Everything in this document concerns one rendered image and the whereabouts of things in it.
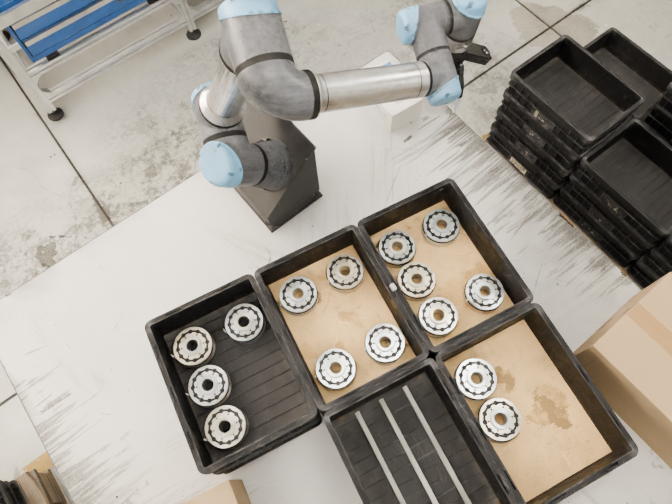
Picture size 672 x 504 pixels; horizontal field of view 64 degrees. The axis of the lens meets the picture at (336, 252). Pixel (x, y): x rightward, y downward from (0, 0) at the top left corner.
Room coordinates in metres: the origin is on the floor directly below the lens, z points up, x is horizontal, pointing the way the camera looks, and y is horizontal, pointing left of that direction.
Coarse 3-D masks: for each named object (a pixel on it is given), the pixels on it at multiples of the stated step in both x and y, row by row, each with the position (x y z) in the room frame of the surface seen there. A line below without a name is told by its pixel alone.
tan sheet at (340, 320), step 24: (312, 264) 0.55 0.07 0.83; (360, 288) 0.47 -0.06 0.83; (312, 312) 0.42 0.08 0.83; (336, 312) 0.41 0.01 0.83; (360, 312) 0.40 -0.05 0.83; (384, 312) 0.40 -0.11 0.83; (312, 336) 0.35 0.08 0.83; (336, 336) 0.34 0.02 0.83; (360, 336) 0.34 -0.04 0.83; (312, 360) 0.29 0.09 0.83; (360, 360) 0.28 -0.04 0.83; (408, 360) 0.26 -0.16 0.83; (360, 384) 0.21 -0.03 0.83
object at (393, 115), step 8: (384, 64) 1.26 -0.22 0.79; (384, 104) 1.10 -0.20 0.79; (392, 104) 1.10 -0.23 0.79; (400, 104) 1.09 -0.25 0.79; (408, 104) 1.09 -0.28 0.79; (416, 104) 1.09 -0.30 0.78; (376, 112) 1.12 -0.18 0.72; (384, 112) 1.09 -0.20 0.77; (392, 112) 1.07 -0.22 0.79; (400, 112) 1.06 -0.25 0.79; (408, 112) 1.08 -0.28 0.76; (416, 112) 1.10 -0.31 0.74; (384, 120) 1.08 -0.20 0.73; (392, 120) 1.05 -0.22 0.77; (400, 120) 1.07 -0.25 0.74; (408, 120) 1.08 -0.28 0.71; (392, 128) 1.05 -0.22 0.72
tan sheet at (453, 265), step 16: (432, 208) 0.69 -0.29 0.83; (448, 208) 0.69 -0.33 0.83; (400, 224) 0.65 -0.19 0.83; (416, 224) 0.65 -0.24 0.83; (416, 240) 0.60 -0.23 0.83; (464, 240) 0.58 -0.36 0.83; (416, 256) 0.55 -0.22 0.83; (432, 256) 0.54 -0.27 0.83; (448, 256) 0.54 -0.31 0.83; (464, 256) 0.53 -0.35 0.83; (480, 256) 0.53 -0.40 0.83; (448, 272) 0.49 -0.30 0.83; (464, 272) 0.49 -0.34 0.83; (480, 272) 0.48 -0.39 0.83; (448, 288) 0.45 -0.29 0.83; (416, 304) 0.41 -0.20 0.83; (464, 304) 0.40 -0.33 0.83; (512, 304) 0.39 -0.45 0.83; (464, 320) 0.35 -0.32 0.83; (480, 320) 0.35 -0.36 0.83; (448, 336) 0.32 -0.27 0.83
